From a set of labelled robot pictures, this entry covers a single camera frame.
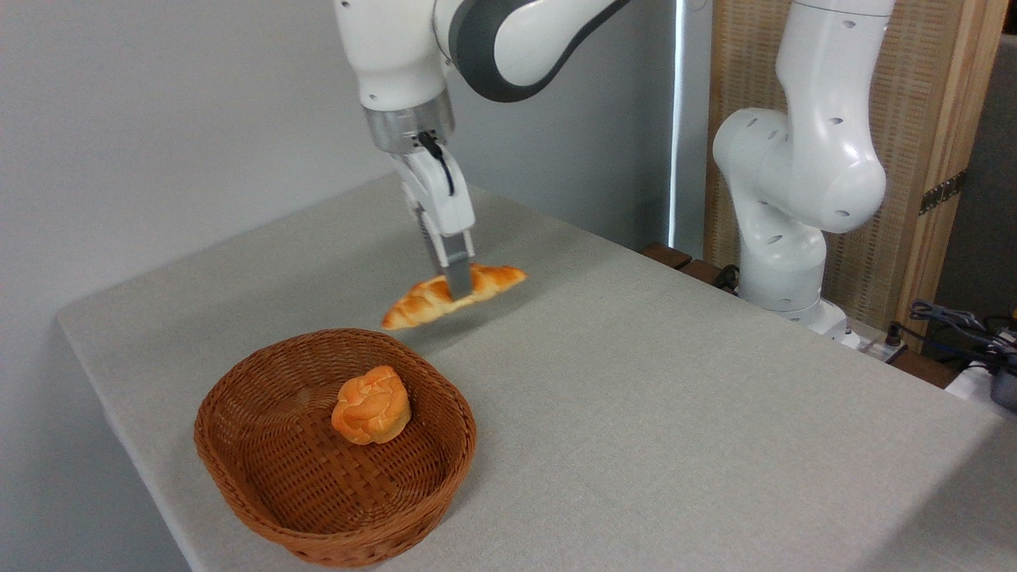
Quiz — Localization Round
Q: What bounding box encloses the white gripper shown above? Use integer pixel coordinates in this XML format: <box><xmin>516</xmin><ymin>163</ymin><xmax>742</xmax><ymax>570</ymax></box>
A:
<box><xmin>393</xmin><ymin>146</ymin><xmax>477</xmax><ymax>303</ymax></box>

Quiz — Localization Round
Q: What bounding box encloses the long braided bread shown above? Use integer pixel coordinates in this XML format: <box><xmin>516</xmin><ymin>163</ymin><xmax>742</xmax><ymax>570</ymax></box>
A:
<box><xmin>381</xmin><ymin>263</ymin><xmax>528</xmax><ymax>331</ymax></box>

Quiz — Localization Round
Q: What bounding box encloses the round bread bun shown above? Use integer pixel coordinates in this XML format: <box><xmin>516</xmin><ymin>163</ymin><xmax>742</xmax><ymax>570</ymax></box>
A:
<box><xmin>331</xmin><ymin>365</ymin><xmax>412</xmax><ymax>446</ymax></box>

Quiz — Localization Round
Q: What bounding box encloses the brown wicker basket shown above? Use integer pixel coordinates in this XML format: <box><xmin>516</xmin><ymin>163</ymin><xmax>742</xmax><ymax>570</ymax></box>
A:
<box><xmin>193</xmin><ymin>328</ymin><xmax>478</xmax><ymax>569</ymax></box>

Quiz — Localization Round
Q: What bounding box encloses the grey tablecloth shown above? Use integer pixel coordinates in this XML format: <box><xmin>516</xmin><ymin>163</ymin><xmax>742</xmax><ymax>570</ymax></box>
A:
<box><xmin>56</xmin><ymin>175</ymin><xmax>1017</xmax><ymax>572</ymax></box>

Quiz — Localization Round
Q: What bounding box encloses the black screen hinge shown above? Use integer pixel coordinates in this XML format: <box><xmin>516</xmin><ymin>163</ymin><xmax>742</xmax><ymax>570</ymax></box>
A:
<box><xmin>918</xmin><ymin>168</ymin><xmax>969</xmax><ymax>216</ymax></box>

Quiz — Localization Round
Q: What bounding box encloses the rattan wooden screen panel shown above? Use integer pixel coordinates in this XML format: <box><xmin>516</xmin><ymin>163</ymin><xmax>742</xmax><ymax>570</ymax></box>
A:
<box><xmin>704</xmin><ymin>0</ymin><xmax>1011</xmax><ymax>353</ymax></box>

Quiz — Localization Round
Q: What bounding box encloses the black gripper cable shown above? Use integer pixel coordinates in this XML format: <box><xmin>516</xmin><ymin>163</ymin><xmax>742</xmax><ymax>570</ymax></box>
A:
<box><xmin>416</xmin><ymin>130</ymin><xmax>456</xmax><ymax>196</ymax></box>

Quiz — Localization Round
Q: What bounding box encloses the bundle of black cables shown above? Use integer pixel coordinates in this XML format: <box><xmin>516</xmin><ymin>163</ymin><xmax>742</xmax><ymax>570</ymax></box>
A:
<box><xmin>884</xmin><ymin>300</ymin><xmax>1017</xmax><ymax>376</ymax></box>

